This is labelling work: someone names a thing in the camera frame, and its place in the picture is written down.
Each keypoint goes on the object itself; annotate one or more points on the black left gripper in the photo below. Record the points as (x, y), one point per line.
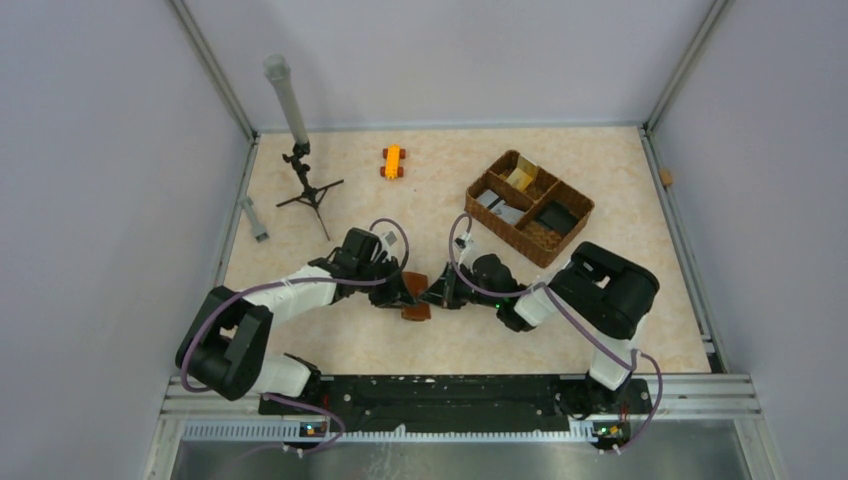
(395, 294)

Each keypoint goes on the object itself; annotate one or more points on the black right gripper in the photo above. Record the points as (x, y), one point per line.
(444, 291)

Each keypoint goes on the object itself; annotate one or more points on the brown leather card holder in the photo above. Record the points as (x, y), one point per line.
(416, 284)

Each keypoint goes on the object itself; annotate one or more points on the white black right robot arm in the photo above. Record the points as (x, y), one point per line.
(601, 294)

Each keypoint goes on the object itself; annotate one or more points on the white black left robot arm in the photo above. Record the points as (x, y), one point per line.
(225, 348)

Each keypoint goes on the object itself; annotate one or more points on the black card in basket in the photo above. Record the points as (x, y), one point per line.
(557, 218)

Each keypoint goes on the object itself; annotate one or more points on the woven wicker divided basket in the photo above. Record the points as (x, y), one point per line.
(527, 237)

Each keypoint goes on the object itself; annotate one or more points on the orange toy car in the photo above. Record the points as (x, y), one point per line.
(392, 169)

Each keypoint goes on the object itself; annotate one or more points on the small wooden block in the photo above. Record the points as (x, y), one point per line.
(666, 177)

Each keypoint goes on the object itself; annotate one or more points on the black tripod with grey tube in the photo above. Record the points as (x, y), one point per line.
(277, 71)

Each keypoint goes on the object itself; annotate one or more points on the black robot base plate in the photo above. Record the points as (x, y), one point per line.
(473, 403)

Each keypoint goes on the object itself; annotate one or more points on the grey metal bracket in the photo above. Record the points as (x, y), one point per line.
(258, 229)

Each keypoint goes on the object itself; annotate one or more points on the aluminium frame rail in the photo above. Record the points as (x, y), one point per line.
(721, 393)

